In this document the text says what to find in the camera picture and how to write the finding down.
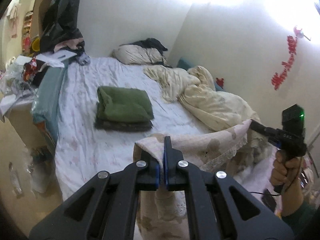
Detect beige patterned pajama pants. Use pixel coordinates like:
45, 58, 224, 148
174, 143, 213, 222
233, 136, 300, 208
132, 118, 271, 240

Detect green right sleeve forearm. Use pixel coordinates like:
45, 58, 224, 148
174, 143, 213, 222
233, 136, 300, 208
282, 202, 319, 240

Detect right hand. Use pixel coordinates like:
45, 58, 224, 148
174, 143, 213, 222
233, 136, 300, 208
270, 150, 304, 217

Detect folded dark camouflage cloth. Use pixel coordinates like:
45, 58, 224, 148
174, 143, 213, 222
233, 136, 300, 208
94, 118, 153, 132

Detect white floral bed sheet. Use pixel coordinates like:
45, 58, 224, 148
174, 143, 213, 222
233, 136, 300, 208
53, 56, 283, 215

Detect folded green cloth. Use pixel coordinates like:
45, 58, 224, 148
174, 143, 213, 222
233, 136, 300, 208
97, 86, 154, 124

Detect cream yellow comforter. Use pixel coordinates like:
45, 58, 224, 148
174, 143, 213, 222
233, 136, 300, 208
143, 65, 260, 132

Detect beige pillow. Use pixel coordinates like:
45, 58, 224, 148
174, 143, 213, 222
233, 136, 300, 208
112, 44, 168, 66

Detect black garment on pillow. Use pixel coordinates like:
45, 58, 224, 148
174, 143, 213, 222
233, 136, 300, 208
127, 38, 168, 53

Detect cluttered bedside table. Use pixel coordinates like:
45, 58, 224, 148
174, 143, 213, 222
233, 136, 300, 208
1, 49, 76, 121

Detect black hanging clothes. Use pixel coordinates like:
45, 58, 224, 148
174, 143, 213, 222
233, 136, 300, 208
40, 0, 85, 55

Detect black cable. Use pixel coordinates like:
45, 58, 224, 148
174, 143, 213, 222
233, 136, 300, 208
249, 191, 282, 198

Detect red wall decoration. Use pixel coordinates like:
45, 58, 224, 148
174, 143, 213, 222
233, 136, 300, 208
271, 27, 311, 90

